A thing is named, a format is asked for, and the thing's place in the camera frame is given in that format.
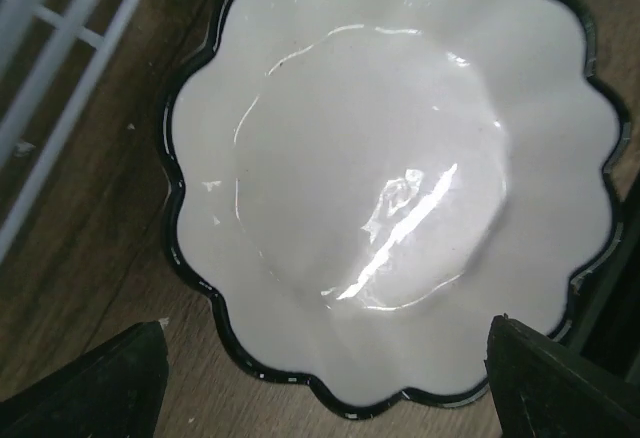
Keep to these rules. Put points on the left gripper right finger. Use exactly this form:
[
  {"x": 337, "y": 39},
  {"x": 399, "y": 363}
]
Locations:
[{"x": 542, "y": 389}]

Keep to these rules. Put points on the white scalloped bowl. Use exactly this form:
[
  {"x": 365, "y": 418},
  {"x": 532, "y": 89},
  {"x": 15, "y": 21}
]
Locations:
[{"x": 360, "y": 186}]

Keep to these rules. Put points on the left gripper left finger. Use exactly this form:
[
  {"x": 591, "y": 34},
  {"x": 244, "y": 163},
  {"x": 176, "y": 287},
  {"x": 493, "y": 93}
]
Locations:
[{"x": 114, "y": 390}]

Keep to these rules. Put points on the white wire dish rack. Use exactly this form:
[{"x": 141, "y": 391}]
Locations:
[{"x": 16, "y": 17}]

